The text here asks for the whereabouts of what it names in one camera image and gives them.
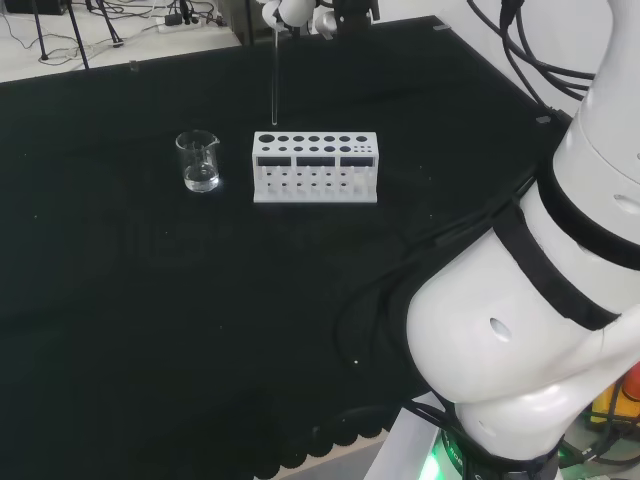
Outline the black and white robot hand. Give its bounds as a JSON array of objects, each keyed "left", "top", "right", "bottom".
[{"left": 259, "top": 0, "right": 377, "bottom": 32}]

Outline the clear glass rod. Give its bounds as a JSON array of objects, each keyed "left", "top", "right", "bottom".
[{"left": 270, "top": 14, "right": 281, "bottom": 127}]

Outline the white test tube rack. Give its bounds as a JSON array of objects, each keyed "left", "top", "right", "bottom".
[{"left": 252, "top": 130, "right": 380, "bottom": 205}]

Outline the small clear glass beaker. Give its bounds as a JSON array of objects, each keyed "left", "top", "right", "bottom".
[{"left": 174, "top": 129, "right": 222, "bottom": 194}]

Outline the white power strip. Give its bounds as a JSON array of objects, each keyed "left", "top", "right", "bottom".
[{"left": 157, "top": 14, "right": 204, "bottom": 34}]

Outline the black tripod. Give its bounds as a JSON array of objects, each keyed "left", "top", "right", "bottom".
[{"left": 30, "top": 0, "right": 125, "bottom": 70}]

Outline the black box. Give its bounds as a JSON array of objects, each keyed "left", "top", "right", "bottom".
[{"left": 0, "top": 0, "right": 71, "bottom": 15}]

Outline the black bench cloth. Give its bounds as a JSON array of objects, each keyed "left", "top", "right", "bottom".
[{"left": 0, "top": 14, "right": 569, "bottom": 480}]

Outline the yellow stop button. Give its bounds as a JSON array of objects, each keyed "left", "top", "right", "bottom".
[{"left": 588, "top": 363, "right": 640, "bottom": 426}]

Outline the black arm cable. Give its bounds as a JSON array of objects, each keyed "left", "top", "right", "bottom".
[{"left": 467, "top": 0, "right": 609, "bottom": 109}]

